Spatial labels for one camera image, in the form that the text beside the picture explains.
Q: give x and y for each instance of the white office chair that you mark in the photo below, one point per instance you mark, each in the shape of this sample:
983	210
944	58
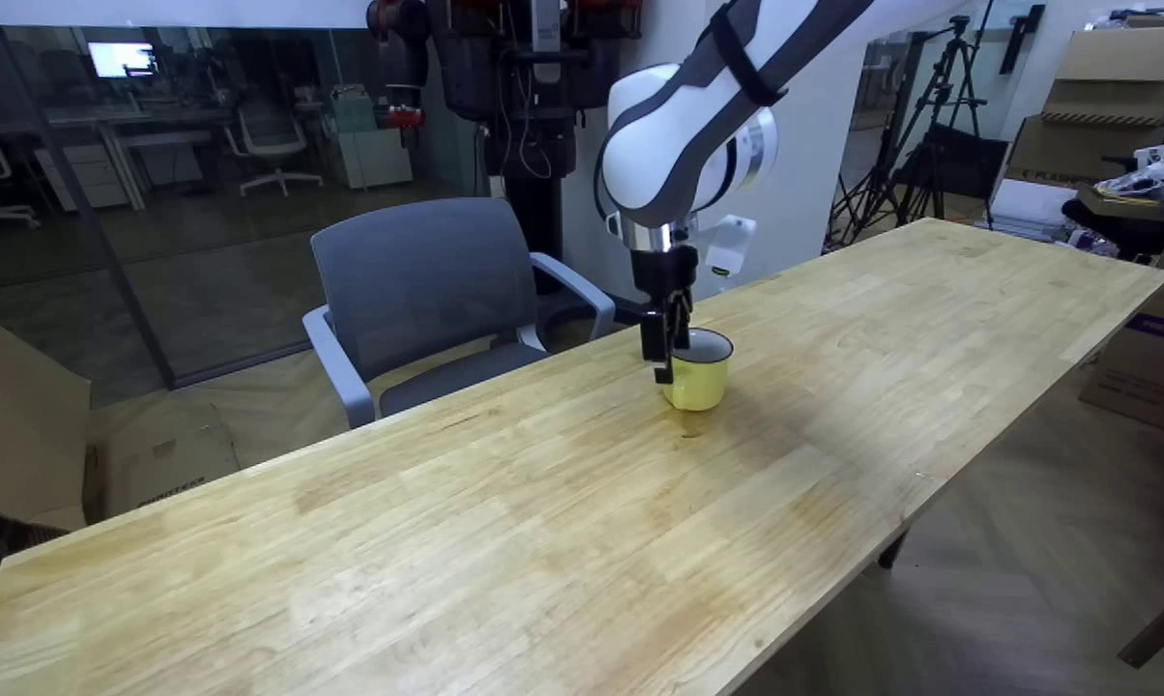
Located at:
271	135

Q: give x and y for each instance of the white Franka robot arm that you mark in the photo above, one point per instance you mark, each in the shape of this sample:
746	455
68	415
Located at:
683	130

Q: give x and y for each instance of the black wall-mounted device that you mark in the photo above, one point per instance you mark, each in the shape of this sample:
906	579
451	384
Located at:
1023	37

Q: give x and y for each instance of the black tripod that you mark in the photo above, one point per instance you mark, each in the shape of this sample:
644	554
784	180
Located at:
955	58

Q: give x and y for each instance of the red black Baxter robot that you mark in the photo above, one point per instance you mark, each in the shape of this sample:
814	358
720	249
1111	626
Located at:
529	80

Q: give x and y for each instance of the leaning cardboard sheet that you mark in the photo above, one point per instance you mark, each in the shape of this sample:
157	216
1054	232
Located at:
1103	99

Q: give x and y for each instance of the large open cardboard box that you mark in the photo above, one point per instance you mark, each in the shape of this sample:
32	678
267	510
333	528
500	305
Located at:
23	427

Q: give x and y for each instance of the lit computer monitor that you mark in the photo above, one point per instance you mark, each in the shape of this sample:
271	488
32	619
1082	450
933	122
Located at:
121	58

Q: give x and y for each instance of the white office cabinet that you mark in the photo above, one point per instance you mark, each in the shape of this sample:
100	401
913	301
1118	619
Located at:
373	156

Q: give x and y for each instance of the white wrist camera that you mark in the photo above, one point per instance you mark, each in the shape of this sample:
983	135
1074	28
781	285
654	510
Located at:
733	241

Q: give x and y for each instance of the yellow enamel cup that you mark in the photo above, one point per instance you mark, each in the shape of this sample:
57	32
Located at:
703	384

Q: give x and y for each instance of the small white box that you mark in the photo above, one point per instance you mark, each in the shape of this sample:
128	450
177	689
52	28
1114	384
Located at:
1032	207

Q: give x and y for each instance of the office desk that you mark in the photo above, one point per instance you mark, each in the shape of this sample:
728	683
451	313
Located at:
128	130

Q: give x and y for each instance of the black chair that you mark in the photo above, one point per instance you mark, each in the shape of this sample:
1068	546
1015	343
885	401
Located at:
955	161

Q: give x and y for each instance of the gray Franka gripper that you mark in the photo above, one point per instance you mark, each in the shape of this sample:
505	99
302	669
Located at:
662	274

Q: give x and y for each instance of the wooden furniture leg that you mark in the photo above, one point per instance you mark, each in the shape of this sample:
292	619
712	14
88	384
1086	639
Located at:
1161	626

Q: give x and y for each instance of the flat cardboard box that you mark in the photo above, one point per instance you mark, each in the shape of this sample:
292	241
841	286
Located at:
157	450

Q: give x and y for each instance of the gray armchair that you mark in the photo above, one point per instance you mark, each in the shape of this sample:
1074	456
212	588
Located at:
412	274

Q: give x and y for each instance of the black round table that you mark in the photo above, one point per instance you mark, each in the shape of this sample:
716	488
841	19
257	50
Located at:
1123	225

